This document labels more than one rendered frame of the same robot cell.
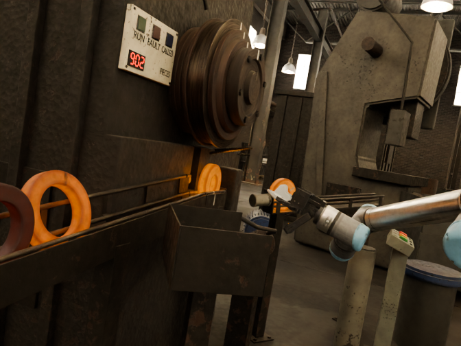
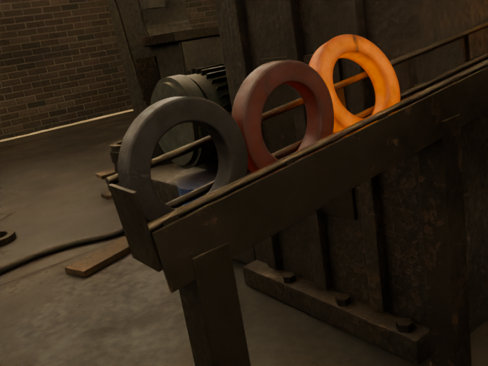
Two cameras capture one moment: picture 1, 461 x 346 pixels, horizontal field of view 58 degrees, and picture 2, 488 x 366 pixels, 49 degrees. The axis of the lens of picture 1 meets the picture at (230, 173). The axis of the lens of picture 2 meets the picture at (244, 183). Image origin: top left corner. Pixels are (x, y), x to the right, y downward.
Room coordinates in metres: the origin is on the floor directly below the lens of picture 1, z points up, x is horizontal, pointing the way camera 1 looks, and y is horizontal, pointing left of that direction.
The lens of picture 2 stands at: (0.04, 0.03, 0.82)
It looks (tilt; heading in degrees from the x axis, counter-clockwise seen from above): 16 degrees down; 34
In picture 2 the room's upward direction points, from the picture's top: 9 degrees counter-clockwise
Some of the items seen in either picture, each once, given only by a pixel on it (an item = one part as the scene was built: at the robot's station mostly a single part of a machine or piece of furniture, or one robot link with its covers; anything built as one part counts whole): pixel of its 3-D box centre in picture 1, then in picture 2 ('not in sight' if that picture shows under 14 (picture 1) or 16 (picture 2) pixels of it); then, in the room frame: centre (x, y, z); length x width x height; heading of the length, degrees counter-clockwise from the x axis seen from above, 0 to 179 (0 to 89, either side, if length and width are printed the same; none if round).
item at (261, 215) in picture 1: (259, 228); not in sight; (3.83, -0.35, 0.17); 0.57 x 0.31 x 0.34; 179
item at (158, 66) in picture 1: (151, 49); not in sight; (1.30, 0.30, 1.15); 0.26 x 0.02 x 0.18; 159
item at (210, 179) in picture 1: (209, 183); not in sight; (1.62, 0.07, 0.74); 0.16 x 0.03 x 0.16; 160
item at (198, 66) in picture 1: (223, 85); not in sight; (1.58, 0.08, 1.11); 0.47 x 0.06 x 0.47; 159
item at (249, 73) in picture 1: (247, 87); not in sight; (1.54, -0.01, 1.11); 0.28 x 0.06 x 0.28; 159
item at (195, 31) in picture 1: (204, 82); not in sight; (1.61, 0.16, 1.12); 0.47 x 0.10 x 0.47; 159
